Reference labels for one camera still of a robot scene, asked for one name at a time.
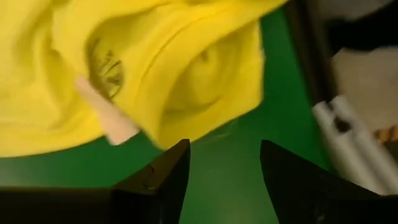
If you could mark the black aluminium table frame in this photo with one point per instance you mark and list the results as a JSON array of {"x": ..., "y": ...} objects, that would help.
[{"x": 311, "y": 56}]

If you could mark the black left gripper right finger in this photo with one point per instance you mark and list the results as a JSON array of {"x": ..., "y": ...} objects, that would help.
[{"x": 326, "y": 207}]

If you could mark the green table mat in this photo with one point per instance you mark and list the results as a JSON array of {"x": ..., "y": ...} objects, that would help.
[{"x": 280, "y": 124}]

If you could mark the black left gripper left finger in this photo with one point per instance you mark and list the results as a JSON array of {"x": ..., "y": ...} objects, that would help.
[{"x": 93, "y": 207}]

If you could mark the silver metal bracket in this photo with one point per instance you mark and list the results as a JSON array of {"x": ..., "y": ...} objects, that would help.
[{"x": 357, "y": 146}]

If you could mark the yellow garment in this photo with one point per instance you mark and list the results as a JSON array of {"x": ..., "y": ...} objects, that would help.
[{"x": 46, "y": 93}]

